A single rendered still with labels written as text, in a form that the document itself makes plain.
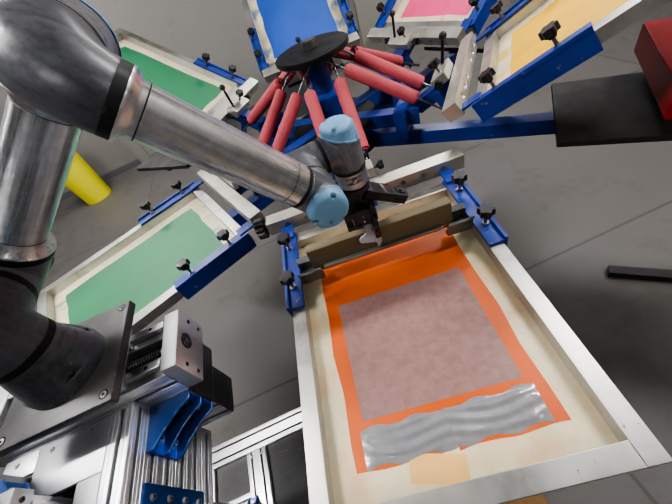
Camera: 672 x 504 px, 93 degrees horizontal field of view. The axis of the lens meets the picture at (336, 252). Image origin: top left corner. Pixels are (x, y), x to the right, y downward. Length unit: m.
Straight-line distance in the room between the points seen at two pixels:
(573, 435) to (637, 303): 1.43
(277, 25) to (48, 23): 2.00
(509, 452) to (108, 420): 0.75
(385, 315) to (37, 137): 0.74
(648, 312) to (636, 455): 1.42
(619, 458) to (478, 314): 0.33
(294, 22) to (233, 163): 1.96
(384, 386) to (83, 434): 0.60
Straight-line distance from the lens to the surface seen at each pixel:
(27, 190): 0.68
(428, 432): 0.74
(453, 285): 0.87
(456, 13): 1.94
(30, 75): 0.48
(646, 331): 2.06
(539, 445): 0.75
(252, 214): 1.18
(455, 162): 1.13
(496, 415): 0.75
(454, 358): 0.78
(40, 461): 0.91
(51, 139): 0.64
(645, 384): 1.94
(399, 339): 0.81
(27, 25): 0.49
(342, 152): 0.67
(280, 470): 1.64
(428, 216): 0.88
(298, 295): 0.90
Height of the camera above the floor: 1.68
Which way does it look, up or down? 46 degrees down
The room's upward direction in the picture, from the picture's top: 25 degrees counter-clockwise
